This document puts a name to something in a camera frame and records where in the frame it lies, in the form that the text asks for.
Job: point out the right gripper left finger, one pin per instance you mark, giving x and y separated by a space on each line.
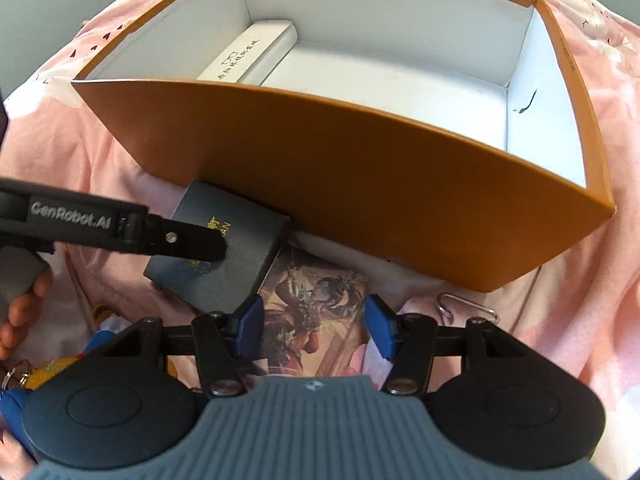
223 339

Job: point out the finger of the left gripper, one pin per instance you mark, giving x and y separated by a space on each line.
171 238

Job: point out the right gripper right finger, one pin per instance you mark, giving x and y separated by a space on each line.
408 341

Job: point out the anime illustrated card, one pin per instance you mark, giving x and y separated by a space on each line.
313 317

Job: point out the raccoon plush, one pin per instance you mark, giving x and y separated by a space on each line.
113 406

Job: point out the person's left hand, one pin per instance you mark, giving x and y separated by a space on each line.
23 313

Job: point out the silver metal carabiner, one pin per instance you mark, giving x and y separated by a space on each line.
447 304

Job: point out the white rectangular case with text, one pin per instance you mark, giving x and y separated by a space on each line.
253 55

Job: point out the orange cardboard storage box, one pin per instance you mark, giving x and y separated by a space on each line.
455 137

